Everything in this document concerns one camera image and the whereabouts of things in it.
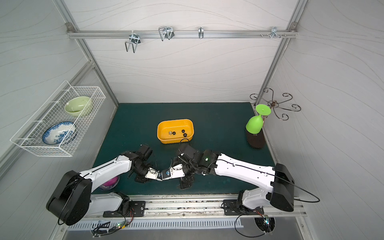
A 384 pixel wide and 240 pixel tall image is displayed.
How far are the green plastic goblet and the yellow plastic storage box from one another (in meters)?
0.37

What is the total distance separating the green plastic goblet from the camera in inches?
29.4

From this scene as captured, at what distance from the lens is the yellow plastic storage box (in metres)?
1.01
